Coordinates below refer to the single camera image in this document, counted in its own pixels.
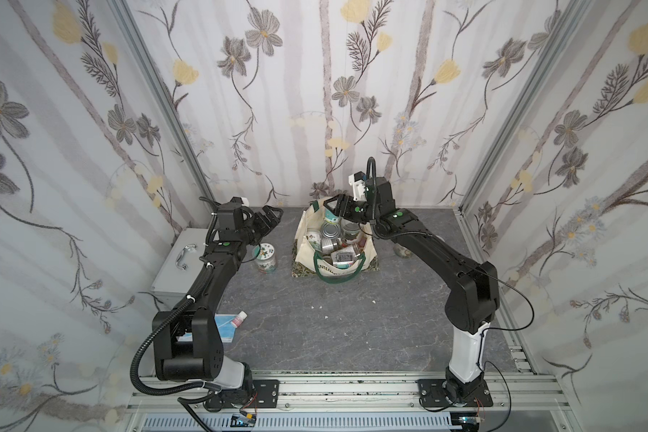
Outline white cartoon label seed jar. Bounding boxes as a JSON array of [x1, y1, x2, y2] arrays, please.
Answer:
[[255, 243, 277, 274]]

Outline clear purple label seed jar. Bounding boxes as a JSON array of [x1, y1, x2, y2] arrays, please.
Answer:
[[393, 244, 413, 259]]

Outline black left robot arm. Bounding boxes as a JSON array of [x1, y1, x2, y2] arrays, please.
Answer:
[[130, 197, 284, 410]]

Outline teal label seed jar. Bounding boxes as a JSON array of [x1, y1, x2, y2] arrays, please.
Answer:
[[324, 209, 340, 224]]

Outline cream canvas tote bag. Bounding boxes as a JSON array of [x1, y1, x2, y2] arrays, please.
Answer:
[[292, 199, 378, 284]]

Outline grey label seed jar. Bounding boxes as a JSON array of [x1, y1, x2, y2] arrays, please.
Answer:
[[330, 245, 363, 269]]

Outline small white pink tube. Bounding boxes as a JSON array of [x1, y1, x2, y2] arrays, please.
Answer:
[[230, 311, 248, 329]]

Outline grey metal case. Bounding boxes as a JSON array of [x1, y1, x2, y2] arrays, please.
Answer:
[[150, 228, 208, 311]]

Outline blue face mask pack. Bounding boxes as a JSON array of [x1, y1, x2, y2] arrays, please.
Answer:
[[177, 314, 239, 344]]

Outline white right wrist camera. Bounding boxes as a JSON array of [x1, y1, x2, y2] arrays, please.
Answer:
[[348, 171, 367, 202]]

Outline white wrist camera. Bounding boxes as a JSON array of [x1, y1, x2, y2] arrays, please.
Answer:
[[230, 196, 250, 207], [348, 171, 367, 202]]

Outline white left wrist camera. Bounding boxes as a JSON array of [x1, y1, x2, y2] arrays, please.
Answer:
[[230, 196, 250, 207]]

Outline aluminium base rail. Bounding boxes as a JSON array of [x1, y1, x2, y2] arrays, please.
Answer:
[[122, 372, 581, 431]]

